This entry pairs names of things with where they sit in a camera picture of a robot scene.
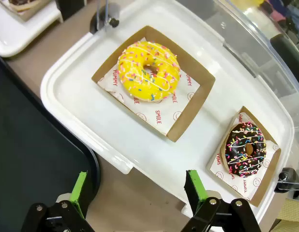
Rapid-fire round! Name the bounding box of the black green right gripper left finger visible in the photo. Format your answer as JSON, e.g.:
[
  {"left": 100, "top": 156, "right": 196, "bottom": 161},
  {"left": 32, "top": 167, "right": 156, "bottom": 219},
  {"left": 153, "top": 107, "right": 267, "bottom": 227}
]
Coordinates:
[{"left": 20, "top": 171, "right": 96, "bottom": 232}]

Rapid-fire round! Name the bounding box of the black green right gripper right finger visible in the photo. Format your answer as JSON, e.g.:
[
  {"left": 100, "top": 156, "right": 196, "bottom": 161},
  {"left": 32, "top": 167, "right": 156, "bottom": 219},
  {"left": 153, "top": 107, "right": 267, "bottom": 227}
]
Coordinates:
[{"left": 180, "top": 170, "right": 261, "bottom": 232}]

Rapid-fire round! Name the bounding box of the chocolate sprinkled donut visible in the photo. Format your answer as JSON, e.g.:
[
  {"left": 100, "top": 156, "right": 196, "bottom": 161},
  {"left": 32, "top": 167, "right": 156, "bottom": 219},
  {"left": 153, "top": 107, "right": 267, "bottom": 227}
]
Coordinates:
[{"left": 224, "top": 121, "right": 268, "bottom": 178}]

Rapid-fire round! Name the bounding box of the dark serving tray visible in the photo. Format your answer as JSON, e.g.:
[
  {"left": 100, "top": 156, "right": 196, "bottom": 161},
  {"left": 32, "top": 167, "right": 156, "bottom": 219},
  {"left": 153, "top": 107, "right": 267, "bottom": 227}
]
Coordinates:
[{"left": 0, "top": 52, "right": 101, "bottom": 232}]

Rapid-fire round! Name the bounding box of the small brown paper tray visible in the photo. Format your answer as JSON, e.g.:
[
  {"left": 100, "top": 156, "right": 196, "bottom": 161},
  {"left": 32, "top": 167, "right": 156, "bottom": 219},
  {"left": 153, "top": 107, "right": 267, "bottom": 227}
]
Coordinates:
[{"left": 206, "top": 105, "right": 282, "bottom": 207}]

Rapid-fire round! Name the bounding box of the large brown paper tray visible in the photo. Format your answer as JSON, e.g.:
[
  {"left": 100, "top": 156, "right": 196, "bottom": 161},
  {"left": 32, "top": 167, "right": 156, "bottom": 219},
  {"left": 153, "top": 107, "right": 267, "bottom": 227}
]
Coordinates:
[{"left": 91, "top": 25, "right": 216, "bottom": 143}]

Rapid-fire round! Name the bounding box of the yellow sprinkled donut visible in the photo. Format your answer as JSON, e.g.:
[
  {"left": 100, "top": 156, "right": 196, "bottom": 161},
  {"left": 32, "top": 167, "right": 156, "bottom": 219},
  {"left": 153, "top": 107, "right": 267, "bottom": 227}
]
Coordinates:
[{"left": 118, "top": 41, "right": 181, "bottom": 102}]

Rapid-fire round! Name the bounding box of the printed white paper liner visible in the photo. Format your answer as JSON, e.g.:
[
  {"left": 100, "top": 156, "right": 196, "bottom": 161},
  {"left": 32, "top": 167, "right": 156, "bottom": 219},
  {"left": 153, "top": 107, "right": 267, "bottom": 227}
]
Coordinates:
[
  {"left": 97, "top": 36, "right": 201, "bottom": 137},
  {"left": 209, "top": 113, "right": 280, "bottom": 202}
]

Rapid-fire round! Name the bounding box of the white plastic display base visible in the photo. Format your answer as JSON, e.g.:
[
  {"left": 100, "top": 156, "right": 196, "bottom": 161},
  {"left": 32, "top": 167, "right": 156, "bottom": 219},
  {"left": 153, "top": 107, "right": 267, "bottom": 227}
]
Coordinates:
[
  {"left": 40, "top": 0, "right": 295, "bottom": 224},
  {"left": 0, "top": 0, "right": 63, "bottom": 58}
]

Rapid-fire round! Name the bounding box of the clear plastic display cover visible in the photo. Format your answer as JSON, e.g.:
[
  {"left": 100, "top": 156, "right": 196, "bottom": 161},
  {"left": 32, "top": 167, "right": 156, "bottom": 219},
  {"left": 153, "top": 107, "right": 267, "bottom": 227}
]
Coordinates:
[{"left": 173, "top": 0, "right": 299, "bottom": 201}]

